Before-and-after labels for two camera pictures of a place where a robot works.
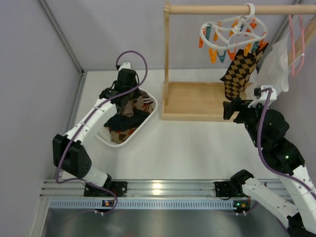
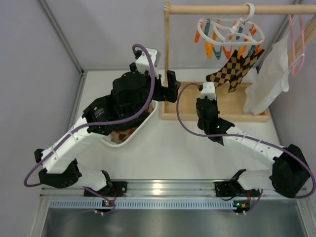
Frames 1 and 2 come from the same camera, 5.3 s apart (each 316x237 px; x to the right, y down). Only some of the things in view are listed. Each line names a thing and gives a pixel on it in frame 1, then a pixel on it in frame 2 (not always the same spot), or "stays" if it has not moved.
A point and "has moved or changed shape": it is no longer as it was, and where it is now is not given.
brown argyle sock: [236, 77] → [232, 71]
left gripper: [125, 99] → [162, 90]
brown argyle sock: [265, 53] → [249, 61]
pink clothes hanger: [295, 74] stays
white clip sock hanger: [231, 34] has moved or changed shape
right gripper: [232, 108] → [206, 106]
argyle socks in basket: [119, 137] stays
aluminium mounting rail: [61, 195] stays
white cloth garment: [272, 70] stays
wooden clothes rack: [205, 100] stays
